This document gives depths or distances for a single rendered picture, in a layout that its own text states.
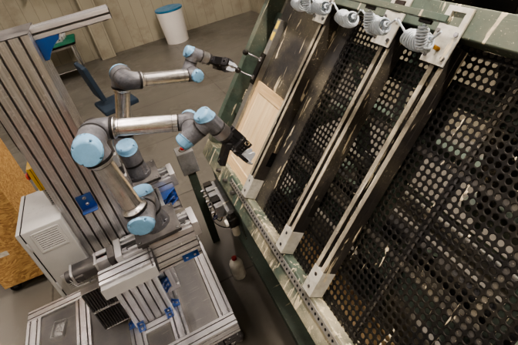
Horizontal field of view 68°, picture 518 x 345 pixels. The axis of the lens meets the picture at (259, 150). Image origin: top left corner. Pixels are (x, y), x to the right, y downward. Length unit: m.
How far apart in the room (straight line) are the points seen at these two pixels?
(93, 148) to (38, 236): 0.68
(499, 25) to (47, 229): 1.95
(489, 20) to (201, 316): 2.17
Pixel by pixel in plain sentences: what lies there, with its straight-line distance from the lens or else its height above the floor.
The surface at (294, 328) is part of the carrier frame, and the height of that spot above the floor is 0.18.
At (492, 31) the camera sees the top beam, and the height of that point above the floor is 1.85.
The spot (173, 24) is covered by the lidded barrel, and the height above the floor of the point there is 0.41.
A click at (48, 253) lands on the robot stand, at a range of 2.17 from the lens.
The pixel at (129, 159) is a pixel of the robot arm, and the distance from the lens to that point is 2.31.
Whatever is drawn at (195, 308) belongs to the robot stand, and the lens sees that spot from 2.67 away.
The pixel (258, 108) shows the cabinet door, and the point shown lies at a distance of 2.33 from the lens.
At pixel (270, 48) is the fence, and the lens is 2.40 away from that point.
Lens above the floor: 2.30
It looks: 34 degrees down
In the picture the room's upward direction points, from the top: 13 degrees counter-clockwise
